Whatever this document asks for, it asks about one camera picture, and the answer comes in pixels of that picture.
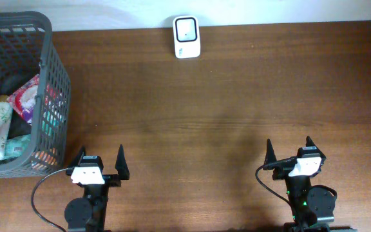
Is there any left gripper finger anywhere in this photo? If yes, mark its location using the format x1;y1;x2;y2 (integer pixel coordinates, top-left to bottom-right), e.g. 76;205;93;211
115;145;130;180
68;146;86;168

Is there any red purple tissue pack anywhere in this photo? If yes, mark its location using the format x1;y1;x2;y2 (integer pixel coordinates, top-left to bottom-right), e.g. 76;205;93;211
7;74;39;125

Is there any small orange tissue pack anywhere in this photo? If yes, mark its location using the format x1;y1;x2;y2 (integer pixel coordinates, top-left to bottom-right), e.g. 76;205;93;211
32;148;57;171

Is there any small teal tissue pack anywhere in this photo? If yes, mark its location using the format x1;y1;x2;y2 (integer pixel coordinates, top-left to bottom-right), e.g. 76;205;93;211
41;110;62;136

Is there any teal wet wipes pack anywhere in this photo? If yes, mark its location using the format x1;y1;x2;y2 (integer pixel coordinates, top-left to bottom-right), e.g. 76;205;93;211
0;135;30;163

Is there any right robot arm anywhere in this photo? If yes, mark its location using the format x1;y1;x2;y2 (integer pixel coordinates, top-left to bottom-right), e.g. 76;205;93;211
255;137;355;232

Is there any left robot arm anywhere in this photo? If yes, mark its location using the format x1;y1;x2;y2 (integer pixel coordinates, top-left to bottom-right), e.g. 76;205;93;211
64;145;130;232

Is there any white barcode scanner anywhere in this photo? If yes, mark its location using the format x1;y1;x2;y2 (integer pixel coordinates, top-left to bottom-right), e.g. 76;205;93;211
173;15;201;59

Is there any dark grey plastic basket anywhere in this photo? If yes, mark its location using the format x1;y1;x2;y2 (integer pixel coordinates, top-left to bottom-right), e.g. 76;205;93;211
0;11;71;178

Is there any right black camera cable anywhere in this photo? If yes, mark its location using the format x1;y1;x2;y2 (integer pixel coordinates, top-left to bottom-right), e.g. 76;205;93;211
254;157;298;210

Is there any black camera cable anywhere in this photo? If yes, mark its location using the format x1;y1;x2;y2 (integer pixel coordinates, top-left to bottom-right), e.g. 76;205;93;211
30;167;73;232
254;157;298;210

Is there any left black camera cable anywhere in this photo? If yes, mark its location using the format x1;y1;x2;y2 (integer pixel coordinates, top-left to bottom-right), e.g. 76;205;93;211
30;167;73;232

